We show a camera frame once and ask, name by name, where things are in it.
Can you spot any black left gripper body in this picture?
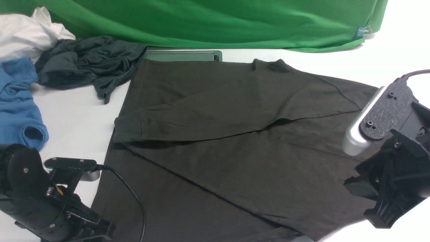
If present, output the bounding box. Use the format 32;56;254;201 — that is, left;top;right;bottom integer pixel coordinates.
47;186;116;242

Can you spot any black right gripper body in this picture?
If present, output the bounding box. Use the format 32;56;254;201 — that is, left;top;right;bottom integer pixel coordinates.
343;130;429;229

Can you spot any gray long-sleeved shirt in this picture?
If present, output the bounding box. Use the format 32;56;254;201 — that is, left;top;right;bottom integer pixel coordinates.
104;59;381;242

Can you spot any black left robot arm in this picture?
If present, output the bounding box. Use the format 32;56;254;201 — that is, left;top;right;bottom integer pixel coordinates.
0;144;115;242

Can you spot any blue crumpled shirt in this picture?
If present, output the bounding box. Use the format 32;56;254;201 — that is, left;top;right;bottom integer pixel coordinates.
0;57;49;151

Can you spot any dark teal crumpled shirt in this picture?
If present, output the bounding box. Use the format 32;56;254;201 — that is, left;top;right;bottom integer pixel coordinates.
34;36;147;104

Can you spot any white crumpled shirt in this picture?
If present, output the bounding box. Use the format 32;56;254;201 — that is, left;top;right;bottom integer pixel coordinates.
0;7;76;63

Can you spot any blue binder clip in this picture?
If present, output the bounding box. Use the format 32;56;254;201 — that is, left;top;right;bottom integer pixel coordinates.
356;26;373;39

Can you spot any green backdrop cloth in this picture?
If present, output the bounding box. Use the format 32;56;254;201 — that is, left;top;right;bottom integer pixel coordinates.
1;0;388;53

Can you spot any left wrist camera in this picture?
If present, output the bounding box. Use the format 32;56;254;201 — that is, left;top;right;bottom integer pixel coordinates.
44;157;101;190

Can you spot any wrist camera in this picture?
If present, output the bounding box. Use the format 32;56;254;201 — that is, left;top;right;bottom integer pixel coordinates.
44;157;101;190
343;81;429;157

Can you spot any black left camera cable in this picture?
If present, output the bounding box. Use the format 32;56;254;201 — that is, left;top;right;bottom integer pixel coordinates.
96;165;147;242

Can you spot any black camera cable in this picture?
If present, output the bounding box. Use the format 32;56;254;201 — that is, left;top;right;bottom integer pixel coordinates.
400;69;430;81
96;165;147;242

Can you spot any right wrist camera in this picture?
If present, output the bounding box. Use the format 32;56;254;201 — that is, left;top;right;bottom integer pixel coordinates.
343;81;429;157

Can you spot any black right camera cable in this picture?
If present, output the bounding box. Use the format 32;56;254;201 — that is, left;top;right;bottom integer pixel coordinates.
400;69;430;81

